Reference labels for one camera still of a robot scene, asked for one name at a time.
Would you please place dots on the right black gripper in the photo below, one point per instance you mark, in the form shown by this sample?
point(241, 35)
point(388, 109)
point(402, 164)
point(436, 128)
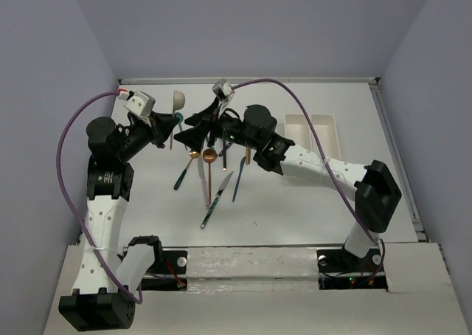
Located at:
point(194, 136)

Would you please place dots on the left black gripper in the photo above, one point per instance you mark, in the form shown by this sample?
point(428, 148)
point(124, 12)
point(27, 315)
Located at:
point(161, 127)

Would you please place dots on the gold spoon teal handle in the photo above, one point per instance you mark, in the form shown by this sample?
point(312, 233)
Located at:
point(193, 156)

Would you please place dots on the teal plastic spoon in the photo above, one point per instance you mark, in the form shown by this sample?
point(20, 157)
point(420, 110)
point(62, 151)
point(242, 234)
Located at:
point(180, 117)

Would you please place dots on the beige plastic spoon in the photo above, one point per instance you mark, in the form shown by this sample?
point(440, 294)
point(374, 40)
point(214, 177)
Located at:
point(178, 101)

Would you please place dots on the black spoon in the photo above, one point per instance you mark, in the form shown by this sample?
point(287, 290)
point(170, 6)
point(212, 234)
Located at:
point(224, 157)

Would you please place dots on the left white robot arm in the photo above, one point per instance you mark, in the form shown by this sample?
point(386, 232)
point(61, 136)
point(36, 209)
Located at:
point(108, 284)

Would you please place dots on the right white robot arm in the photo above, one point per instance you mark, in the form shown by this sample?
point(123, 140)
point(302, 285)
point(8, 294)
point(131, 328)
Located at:
point(370, 190)

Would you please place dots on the copper spoon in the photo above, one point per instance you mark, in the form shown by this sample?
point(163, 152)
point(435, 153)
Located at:
point(209, 156)

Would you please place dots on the white two-compartment container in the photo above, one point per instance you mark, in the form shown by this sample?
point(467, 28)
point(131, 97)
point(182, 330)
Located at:
point(297, 129)

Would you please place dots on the silver knife pink handle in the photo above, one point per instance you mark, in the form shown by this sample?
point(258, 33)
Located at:
point(203, 180)

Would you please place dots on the silver knife dark handle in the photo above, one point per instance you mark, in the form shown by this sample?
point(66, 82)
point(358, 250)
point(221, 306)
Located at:
point(225, 148)

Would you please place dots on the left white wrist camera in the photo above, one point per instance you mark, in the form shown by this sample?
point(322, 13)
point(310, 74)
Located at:
point(137, 102)

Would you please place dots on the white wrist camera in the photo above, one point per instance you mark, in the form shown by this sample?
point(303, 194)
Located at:
point(223, 90)
point(137, 102)

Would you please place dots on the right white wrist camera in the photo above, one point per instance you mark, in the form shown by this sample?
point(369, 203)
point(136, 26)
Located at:
point(223, 90)

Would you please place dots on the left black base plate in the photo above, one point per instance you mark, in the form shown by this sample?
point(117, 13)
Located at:
point(168, 275)

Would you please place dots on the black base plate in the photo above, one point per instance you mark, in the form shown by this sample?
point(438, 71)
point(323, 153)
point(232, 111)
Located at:
point(340, 270)
point(168, 275)

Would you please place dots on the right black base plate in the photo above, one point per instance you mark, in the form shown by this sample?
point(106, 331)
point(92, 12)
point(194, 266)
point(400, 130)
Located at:
point(340, 270)

